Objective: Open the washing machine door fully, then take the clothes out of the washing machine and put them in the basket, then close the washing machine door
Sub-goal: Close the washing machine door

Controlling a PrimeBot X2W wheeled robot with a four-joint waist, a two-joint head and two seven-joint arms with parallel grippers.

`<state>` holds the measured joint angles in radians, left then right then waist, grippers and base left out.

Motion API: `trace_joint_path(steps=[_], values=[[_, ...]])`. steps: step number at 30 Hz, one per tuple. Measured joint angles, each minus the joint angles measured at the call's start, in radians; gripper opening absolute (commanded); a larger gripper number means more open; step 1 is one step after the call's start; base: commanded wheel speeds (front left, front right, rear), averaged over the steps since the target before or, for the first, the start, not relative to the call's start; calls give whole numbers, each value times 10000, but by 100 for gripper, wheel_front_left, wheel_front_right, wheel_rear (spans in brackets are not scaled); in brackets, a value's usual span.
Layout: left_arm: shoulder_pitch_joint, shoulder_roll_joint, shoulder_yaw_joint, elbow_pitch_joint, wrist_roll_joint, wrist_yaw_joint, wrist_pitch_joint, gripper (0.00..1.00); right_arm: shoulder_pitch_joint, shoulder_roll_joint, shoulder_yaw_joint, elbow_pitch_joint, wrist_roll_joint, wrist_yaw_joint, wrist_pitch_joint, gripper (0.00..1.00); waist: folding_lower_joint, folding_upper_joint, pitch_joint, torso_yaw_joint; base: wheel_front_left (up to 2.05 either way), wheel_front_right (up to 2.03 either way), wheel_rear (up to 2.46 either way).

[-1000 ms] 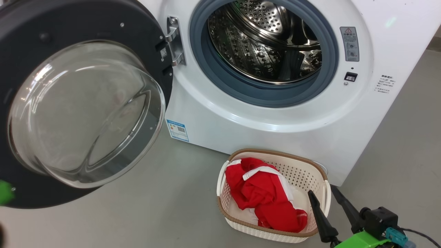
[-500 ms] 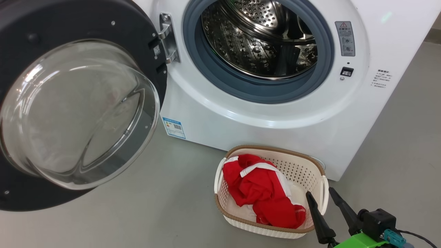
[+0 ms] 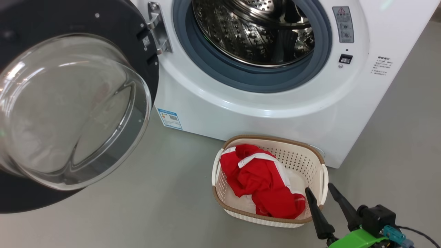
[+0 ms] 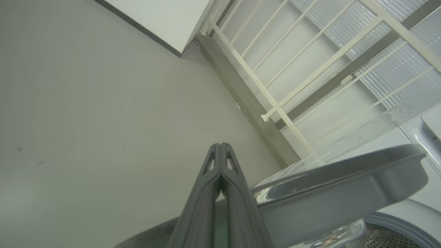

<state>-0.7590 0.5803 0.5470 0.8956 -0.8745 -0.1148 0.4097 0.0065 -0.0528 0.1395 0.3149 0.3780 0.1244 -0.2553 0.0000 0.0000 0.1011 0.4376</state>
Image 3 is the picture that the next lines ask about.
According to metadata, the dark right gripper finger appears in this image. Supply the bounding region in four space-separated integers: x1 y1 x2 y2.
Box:
305 187 335 240
327 183 362 231

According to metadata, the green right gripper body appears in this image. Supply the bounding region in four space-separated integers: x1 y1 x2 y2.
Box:
326 228 389 248

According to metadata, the red white-striped garment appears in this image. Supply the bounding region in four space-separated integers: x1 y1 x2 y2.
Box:
220 144 306 219

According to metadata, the black round glass door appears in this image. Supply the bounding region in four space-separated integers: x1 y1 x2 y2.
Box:
0 0 160 214

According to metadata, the cream perforated laundry basket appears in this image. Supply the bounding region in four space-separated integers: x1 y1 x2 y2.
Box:
212 135 329 228

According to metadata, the white front-load washing machine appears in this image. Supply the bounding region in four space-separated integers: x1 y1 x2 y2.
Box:
131 0 441 169

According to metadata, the grey rubber door gasket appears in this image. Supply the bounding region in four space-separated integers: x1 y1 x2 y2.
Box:
172 0 333 93

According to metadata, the steel washing machine drum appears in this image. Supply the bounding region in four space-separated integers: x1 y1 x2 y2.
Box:
192 0 315 68

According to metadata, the silver metal door hinge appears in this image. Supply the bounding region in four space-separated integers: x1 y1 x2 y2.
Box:
147 2 173 55

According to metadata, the blue energy label sticker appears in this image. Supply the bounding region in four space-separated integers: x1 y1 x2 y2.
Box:
157 108 183 130

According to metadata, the grey warning sticker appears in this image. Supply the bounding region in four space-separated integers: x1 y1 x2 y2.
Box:
332 6 355 43

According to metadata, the teal right camera connector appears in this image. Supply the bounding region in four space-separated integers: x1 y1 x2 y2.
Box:
383 226 414 248

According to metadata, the thin black camera cable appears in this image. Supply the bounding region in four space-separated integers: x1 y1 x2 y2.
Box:
396 226 441 248

